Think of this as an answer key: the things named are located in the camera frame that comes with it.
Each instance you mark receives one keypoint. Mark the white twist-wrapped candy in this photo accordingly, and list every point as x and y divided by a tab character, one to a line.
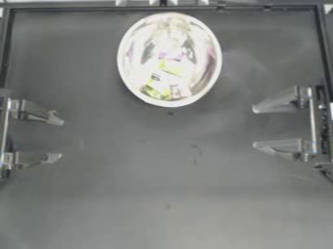
176	90
155	78

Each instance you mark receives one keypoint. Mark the green candy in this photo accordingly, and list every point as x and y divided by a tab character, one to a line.
154	93
170	68

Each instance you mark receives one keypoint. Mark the steel bowl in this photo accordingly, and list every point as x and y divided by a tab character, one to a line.
138	58

